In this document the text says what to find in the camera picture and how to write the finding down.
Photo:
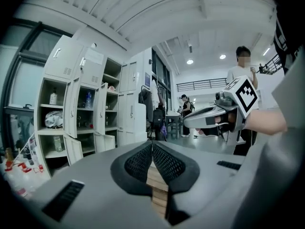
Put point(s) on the blue water bottle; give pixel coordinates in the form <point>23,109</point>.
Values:
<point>88,99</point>

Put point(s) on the clear water bottle red cap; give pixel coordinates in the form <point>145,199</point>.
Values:
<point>39,169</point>
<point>26,175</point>
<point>12,175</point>

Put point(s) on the grey table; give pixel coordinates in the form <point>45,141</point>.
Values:
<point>172,120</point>

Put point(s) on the white metal locker cabinet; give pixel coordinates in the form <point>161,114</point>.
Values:
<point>38,118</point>

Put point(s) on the dark grey hanging garment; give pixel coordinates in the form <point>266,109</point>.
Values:
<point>145,106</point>

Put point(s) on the black window frame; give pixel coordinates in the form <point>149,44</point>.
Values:
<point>35,27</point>

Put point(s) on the person's black shirt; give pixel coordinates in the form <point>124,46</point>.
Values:
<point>280,32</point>

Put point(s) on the black bottle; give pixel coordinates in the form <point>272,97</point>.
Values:
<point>28,153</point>

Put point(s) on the round ceiling light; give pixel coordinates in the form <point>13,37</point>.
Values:
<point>222,56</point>
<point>189,61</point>

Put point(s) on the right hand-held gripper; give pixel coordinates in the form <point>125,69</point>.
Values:
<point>247,95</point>

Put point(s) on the person's right hand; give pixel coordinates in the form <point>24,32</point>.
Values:
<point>226,119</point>

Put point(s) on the clear plastic sheet curtain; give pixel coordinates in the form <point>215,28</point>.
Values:
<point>140,120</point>

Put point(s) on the black hanging backpack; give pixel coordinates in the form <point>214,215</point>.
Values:
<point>159,117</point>

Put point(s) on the white cloth bundle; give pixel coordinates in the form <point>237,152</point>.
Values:
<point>53,119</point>

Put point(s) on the green bottle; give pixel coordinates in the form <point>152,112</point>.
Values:
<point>57,143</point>

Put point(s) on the white hanging garment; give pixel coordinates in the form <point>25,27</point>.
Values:
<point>156,92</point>

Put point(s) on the blue wall poster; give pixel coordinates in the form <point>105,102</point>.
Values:
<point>147,79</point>

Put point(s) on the person's right forearm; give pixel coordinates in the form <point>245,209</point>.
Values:
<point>264,121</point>

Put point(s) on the small white dome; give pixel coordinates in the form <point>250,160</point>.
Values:
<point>94,45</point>

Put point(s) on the wooden plank platform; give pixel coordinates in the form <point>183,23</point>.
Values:
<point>157,192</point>

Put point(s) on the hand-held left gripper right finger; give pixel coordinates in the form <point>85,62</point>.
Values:
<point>209,187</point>

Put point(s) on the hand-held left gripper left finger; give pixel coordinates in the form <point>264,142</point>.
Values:
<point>95,187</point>

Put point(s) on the white paper sheet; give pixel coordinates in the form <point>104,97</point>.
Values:
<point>94,55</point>

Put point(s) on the amber bottle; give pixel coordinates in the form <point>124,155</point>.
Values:
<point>9,154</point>

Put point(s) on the black balcony railing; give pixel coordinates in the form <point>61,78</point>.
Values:
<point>202,83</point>

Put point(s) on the black framed glass partition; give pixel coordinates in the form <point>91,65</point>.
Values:
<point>166,87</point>

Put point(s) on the ceiling light tube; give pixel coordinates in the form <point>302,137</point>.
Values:
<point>267,51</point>

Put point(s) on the pink white item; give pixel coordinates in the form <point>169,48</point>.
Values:
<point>111,87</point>

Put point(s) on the black stair railing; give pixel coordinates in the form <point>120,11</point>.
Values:
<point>271,63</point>

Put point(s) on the black coat rack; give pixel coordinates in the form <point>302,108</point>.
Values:
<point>143,88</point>

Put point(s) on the white bottle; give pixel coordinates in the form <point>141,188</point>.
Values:
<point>53,96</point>

